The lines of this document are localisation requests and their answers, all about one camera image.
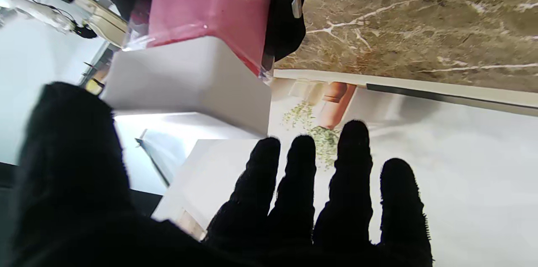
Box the clear bottle with pink seasoning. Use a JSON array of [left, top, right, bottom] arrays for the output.
[[124, 0, 276, 80]]

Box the white square bottle cap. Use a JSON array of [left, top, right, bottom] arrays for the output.
[[101, 36, 273, 137]]

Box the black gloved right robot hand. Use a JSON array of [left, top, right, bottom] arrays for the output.
[[86, 0, 307, 70]]

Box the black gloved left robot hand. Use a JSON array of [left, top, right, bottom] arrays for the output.
[[8, 82, 433, 267]]

